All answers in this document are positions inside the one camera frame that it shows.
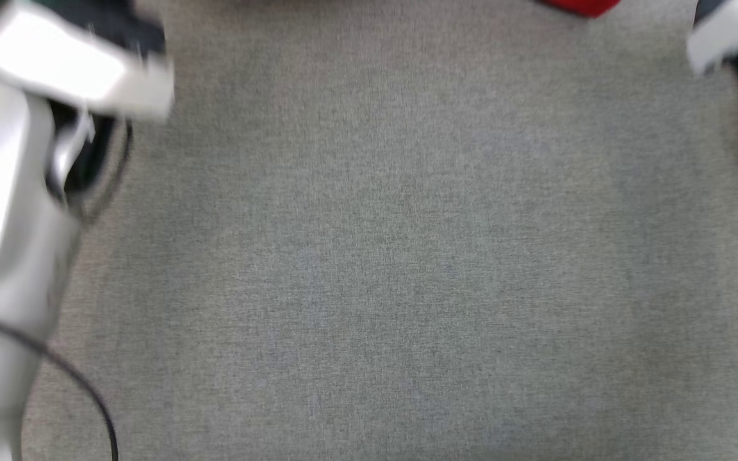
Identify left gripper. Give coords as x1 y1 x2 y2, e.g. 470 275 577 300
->
0 0 175 122

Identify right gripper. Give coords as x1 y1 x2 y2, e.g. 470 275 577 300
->
686 0 738 76

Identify red shirt white striped sleeves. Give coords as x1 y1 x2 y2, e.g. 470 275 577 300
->
532 0 623 18

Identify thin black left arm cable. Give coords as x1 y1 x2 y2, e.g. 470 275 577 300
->
0 298 120 461

